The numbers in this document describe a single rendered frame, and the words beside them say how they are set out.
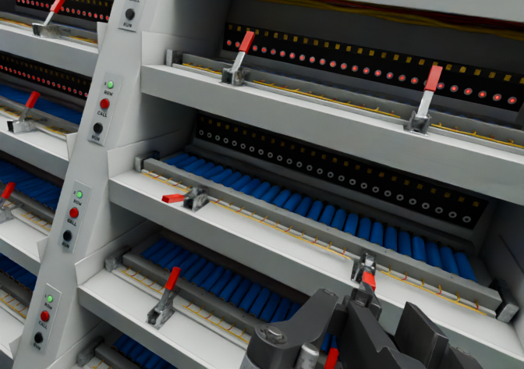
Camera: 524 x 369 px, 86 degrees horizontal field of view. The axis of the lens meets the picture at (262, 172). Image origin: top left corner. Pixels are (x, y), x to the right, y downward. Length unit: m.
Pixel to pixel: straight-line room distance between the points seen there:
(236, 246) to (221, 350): 0.17
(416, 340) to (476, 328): 0.23
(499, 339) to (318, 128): 0.32
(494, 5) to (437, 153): 0.18
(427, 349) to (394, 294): 0.21
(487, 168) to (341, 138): 0.16
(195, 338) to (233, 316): 0.07
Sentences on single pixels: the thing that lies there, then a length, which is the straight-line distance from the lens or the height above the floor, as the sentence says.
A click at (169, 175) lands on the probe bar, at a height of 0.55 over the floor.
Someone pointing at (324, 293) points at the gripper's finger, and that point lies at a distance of 0.18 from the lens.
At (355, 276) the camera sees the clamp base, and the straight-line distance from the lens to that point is 0.39.
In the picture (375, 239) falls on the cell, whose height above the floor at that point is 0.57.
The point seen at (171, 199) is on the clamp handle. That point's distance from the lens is 0.40.
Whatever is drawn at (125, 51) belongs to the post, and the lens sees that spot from 0.57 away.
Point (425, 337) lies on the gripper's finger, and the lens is 0.21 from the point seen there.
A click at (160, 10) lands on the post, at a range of 0.56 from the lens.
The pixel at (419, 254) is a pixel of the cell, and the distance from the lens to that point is 0.48.
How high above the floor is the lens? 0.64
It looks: 4 degrees down
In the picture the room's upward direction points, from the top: 18 degrees clockwise
